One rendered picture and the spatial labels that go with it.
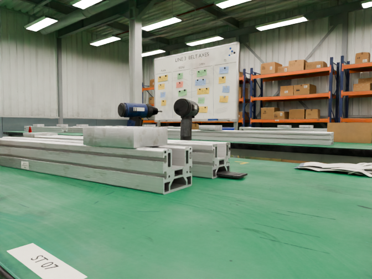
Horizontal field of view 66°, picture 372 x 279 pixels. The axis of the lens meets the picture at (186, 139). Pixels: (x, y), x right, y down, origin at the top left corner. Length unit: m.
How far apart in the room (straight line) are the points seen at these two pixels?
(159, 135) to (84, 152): 0.19
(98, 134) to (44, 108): 12.67
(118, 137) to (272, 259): 0.40
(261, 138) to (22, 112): 11.51
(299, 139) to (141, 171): 1.62
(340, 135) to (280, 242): 2.16
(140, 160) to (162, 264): 0.31
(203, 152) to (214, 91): 3.21
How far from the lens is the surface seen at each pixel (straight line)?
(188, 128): 0.98
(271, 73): 10.79
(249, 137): 2.23
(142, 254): 0.32
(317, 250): 0.35
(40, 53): 13.54
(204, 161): 0.71
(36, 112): 13.20
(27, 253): 0.35
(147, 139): 0.61
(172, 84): 4.40
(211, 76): 3.97
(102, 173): 0.66
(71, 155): 0.75
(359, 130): 2.46
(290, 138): 2.12
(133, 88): 9.52
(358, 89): 10.14
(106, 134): 0.63
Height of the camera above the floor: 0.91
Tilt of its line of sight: 3 degrees down
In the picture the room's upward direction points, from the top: straight up
